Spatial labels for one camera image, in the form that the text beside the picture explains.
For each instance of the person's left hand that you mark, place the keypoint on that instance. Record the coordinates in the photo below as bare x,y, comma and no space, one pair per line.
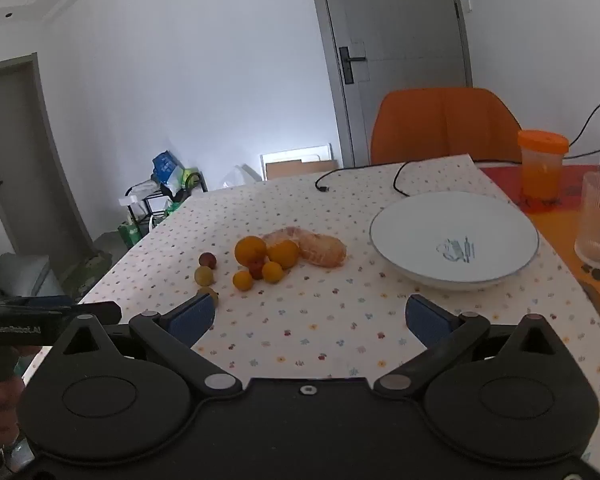
2,405

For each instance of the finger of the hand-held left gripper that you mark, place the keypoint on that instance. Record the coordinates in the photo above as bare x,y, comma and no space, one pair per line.
50,302
92,312

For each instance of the small orange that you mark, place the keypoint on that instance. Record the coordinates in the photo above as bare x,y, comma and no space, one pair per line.
242,280
272,272

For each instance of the white plate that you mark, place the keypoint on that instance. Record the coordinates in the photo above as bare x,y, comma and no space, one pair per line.
480,220

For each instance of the green yellow bag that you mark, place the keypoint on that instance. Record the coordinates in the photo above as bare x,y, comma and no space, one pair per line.
187,177

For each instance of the orange red tablecloth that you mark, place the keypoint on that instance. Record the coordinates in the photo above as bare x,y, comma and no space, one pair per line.
555,230

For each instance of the grey side door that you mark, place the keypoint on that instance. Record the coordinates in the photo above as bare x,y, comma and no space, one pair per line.
10,160

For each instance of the large orange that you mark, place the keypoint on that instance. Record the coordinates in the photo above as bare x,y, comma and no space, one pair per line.
250,250

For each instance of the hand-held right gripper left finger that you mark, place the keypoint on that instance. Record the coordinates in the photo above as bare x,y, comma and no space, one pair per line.
192,317

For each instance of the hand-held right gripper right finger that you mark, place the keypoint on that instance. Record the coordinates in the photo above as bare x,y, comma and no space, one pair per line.
427,322

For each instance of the white plastic bag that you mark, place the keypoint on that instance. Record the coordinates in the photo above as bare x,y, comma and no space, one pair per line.
240,177

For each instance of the large peeled citrus piece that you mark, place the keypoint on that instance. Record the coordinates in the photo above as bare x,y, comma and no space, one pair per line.
325,250

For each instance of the medium orange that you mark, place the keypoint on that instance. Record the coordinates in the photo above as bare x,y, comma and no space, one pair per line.
283,254

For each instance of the orange chair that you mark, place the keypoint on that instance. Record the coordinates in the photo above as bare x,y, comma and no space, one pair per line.
430,125

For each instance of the orange lidded plastic container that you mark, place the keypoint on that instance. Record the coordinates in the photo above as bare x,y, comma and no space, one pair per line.
541,170

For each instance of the blue bag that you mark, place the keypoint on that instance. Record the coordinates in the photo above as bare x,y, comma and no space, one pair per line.
166,167

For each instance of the floral white tablecloth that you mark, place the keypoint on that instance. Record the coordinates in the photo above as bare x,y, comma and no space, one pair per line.
305,320

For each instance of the white framed board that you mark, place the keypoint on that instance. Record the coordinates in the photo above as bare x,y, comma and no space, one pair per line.
296,152

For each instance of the pinkish peeled citrus piece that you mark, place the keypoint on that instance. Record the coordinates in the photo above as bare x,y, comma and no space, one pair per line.
280,235

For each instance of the green box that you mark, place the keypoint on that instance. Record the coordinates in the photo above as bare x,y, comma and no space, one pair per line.
130,233

